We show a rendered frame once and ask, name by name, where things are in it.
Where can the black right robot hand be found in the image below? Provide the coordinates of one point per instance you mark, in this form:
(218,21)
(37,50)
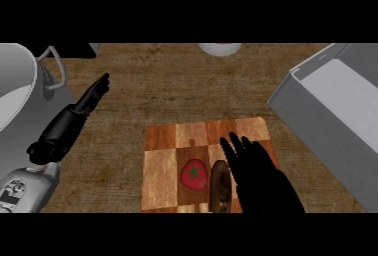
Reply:
(260,180)

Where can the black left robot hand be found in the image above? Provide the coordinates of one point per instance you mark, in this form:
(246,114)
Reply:
(60,130)

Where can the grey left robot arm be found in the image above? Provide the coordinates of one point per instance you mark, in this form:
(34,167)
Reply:
(22,188)

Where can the red tomato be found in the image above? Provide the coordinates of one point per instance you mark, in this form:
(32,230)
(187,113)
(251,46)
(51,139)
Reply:
(193,174)

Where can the checkered wooden cutting board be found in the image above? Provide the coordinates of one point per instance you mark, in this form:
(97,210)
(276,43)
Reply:
(164,166)

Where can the grey cardboard box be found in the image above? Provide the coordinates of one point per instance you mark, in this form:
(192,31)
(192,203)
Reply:
(333,116)

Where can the brown potato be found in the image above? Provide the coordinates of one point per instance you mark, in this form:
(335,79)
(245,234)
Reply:
(220,190)

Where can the large grey metal pot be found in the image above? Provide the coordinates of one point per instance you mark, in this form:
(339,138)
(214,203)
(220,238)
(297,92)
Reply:
(22,96)

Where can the white round bowl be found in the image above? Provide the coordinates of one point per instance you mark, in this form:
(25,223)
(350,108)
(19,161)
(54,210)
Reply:
(220,48)

